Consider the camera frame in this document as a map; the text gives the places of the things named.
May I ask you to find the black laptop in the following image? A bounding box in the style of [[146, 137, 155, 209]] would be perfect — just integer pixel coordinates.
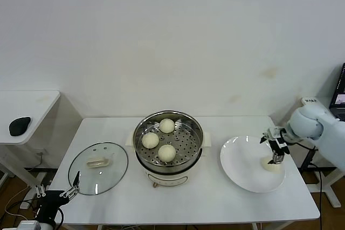
[[329, 63, 345, 122]]

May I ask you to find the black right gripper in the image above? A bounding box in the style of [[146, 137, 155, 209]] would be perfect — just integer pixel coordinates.
[[259, 127, 291, 165]]

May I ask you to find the cream electric cooker base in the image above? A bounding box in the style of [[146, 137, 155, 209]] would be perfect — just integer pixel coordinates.
[[126, 143, 211, 189]]

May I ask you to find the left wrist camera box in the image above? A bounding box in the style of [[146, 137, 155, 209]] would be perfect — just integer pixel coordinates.
[[16, 220, 41, 230]]

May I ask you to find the perforated steel steamer pot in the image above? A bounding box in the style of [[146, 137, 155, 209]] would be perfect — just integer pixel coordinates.
[[126, 110, 213, 169]]

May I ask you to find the large white plate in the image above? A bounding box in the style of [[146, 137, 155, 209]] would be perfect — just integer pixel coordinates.
[[220, 135, 286, 193]]

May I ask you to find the white steamed baozi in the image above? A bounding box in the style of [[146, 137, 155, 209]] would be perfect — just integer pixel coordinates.
[[141, 132, 160, 149], [159, 118, 175, 134], [157, 144, 176, 163], [260, 157, 282, 173]]

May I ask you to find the black computer mouse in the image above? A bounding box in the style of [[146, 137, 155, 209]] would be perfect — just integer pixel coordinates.
[[9, 116, 32, 136]]

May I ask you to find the thin white floor cable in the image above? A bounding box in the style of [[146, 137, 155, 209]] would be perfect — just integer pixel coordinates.
[[4, 185, 29, 217]]

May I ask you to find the black floor cable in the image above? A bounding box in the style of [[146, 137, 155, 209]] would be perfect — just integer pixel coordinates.
[[0, 197, 41, 220]]

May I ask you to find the round glass pot lid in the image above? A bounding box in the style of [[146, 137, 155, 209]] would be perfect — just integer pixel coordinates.
[[68, 141, 129, 196]]

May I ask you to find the white side desk with mouse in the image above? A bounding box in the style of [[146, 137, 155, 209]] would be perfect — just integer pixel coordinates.
[[0, 90, 62, 196]]

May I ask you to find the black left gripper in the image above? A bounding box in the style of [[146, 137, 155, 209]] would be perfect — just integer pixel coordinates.
[[34, 170, 80, 224]]

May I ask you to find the white side desk with laptop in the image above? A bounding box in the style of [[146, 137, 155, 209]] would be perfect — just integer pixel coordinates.
[[301, 96, 345, 209]]

